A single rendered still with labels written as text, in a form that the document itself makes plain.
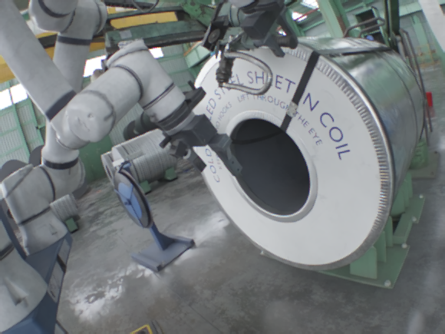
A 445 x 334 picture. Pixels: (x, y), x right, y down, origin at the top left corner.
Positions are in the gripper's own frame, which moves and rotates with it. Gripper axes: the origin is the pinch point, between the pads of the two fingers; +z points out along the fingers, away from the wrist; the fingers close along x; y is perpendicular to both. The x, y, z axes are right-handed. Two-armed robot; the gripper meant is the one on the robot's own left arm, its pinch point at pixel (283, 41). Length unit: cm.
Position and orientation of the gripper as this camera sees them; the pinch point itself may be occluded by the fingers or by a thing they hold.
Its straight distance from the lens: 72.2
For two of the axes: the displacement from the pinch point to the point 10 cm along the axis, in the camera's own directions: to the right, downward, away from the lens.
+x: -4.9, 8.7, 0.4
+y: -6.1, -3.8, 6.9
